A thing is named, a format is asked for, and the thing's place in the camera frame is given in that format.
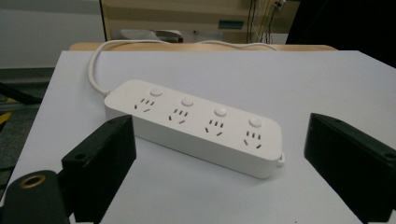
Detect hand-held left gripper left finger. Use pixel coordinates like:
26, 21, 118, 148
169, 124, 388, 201
61, 114, 137, 224

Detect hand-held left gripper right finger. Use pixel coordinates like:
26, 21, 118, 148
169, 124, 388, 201
304, 112, 396, 224

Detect white power strip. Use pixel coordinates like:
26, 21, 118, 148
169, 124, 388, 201
103, 78, 286, 180

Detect dark curtain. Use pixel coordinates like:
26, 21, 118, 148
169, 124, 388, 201
285, 0, 396, 69

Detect beige cabinet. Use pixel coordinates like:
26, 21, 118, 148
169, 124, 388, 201
99, 0, 302, 45

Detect white power strip cable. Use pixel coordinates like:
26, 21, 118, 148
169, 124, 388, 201
88, 39, 279, 98

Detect black cables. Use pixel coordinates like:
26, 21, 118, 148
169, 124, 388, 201
246, 0, 286, 45

